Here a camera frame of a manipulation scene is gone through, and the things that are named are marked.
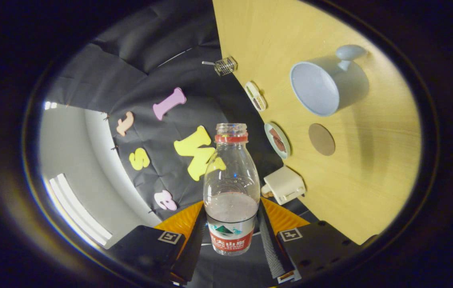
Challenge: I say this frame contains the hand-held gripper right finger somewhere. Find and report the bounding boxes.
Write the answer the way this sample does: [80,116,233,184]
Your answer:
[257,197,361,284]

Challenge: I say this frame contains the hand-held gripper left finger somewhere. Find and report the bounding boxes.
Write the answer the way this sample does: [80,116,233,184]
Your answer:
[108,200,207,285]

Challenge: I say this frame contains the clear plastic juice bottle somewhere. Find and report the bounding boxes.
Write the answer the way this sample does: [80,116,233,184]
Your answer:
[203,123,261,256]

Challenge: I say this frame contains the round brown coaster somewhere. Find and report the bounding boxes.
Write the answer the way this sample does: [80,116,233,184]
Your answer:
[308,123,336,156]

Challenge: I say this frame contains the white cup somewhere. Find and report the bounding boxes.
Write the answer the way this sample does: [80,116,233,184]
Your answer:
[289,44,370,117]

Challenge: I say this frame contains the white toaster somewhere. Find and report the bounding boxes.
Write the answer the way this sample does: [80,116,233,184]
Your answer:
[261,166,306,206]

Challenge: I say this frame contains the round pale green plate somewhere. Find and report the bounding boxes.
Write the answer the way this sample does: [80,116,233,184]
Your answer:
[264,122,291,160]

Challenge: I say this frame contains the wooden table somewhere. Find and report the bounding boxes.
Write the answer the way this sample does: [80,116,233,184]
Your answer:
[212,0,423,245]

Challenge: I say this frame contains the long ceiling light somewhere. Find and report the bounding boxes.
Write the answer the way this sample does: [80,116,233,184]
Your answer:
[48,173,113,246]

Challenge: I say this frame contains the divided white condiment dish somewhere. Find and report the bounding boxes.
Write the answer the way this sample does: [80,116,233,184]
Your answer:
[245,82,267,112]

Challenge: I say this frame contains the black backdrop cloth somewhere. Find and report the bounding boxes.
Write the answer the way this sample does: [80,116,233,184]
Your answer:
[46,0,319,286]

